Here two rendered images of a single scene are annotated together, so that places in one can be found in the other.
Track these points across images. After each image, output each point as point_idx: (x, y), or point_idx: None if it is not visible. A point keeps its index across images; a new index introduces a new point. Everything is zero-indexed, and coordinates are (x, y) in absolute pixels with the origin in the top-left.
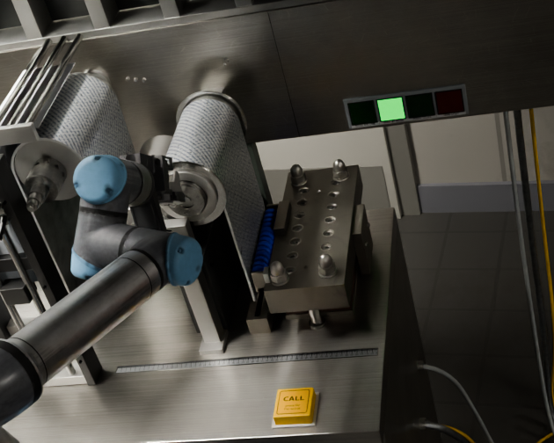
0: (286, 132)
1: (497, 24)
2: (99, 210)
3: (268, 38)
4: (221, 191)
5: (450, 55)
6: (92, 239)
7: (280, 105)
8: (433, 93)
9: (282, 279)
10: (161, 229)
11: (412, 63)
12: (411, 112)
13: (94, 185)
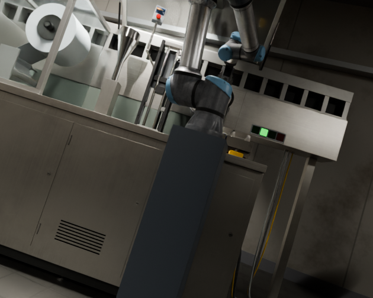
0: (231, 126)
1: (301, 121)
2: (235, 41)
3: (242, 97)
4: (232, 100)
5: (286, 124)
6: (232, 43)
7: (234, 117)
8: (277, 132)
9: (234, 135)
10: (229, 77)
11: (275, 122)
12: (269, 135)
13: (238, 35)
